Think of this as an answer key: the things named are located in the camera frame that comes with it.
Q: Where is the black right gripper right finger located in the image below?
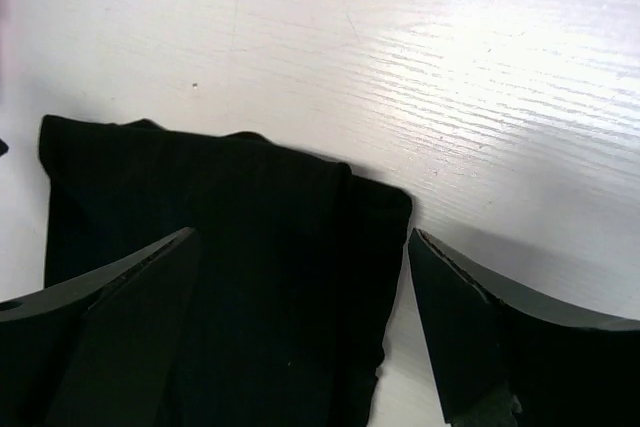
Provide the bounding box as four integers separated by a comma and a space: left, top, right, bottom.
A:
408, 229, 639, 426

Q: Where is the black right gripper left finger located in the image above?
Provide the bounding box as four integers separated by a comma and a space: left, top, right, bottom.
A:
1, 228, 200, 426

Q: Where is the black t-shirt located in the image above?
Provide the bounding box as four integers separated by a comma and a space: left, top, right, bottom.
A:
39, 115, 412, 426

